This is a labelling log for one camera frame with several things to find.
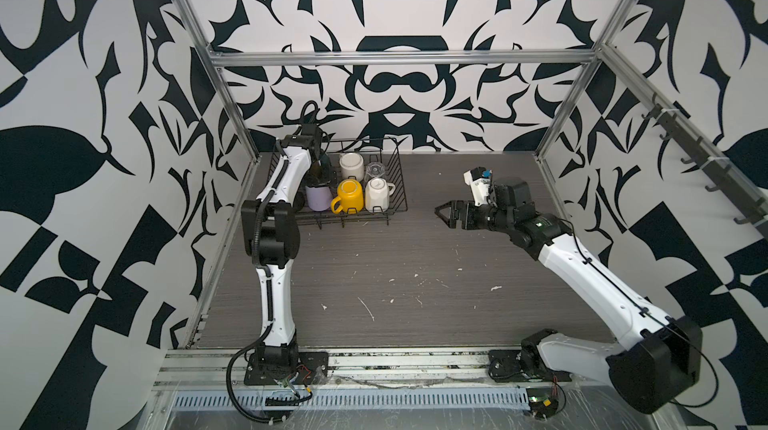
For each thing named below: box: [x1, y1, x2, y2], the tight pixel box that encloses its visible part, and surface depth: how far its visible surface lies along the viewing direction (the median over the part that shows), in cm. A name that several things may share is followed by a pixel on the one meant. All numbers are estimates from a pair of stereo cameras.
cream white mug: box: [365, 177, 396, 213], surface depth 96 cm
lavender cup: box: [305, 186, 333, 212], surface depth 99 cm
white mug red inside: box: [340, 152, 365, 182], surface depth 107 cm
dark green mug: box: [320, 154, 333, 184], surface depth 91 cm
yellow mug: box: [330, 178, 364, 215], surface depth 97 cm
